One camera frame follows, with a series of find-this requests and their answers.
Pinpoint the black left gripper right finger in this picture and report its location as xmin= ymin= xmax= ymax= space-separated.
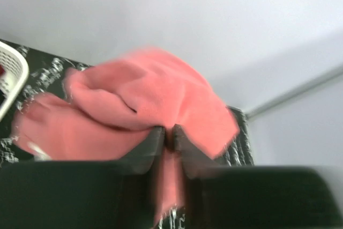
xmin=173 ymin=125 xmax=228 ymax=228

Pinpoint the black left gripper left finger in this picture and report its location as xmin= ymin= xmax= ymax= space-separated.
xmin=122 ymin=127 xmax=165 ymax=228

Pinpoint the pink t shirt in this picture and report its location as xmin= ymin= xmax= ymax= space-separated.
xmin=12 ymin=46 xmax=241 ymax=220

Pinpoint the white plastic laundry basket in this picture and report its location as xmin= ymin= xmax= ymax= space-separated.
xmin=1 ymin=42 xmax=29 ymax=120

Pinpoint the dark red t shirt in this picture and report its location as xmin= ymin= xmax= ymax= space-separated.
xmin=0 ymin=65 xmax=5 ymax=77

